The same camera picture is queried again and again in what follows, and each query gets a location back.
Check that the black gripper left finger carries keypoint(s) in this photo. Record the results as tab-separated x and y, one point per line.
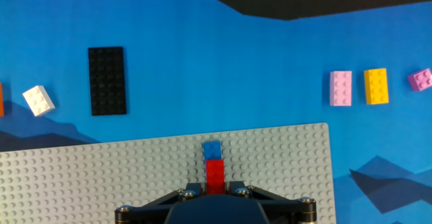
148	212

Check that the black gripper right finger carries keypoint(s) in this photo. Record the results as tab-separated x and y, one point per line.
290	210

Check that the red Lego brick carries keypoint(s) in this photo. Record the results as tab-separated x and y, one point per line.
215	176

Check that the long blue Lego brick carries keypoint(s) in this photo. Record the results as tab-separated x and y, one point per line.
212	149

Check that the grey Lego baseplate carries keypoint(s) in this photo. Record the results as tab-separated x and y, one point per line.
84	183

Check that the light pink Lego brick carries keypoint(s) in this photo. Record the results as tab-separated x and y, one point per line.
340	88

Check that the black Lego plate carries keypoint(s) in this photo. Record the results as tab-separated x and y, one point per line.
107	81

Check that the yellow Lego brick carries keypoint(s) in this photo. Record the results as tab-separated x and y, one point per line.
376	86

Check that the white Lego brick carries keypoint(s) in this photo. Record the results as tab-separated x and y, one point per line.
38	101

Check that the small magenta Lego brick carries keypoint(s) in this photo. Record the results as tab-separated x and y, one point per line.
420	80

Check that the orange Lego brick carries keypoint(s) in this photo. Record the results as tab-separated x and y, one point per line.
1	99

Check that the blue mountain print tablecloth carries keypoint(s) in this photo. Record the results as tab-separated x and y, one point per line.
253	65

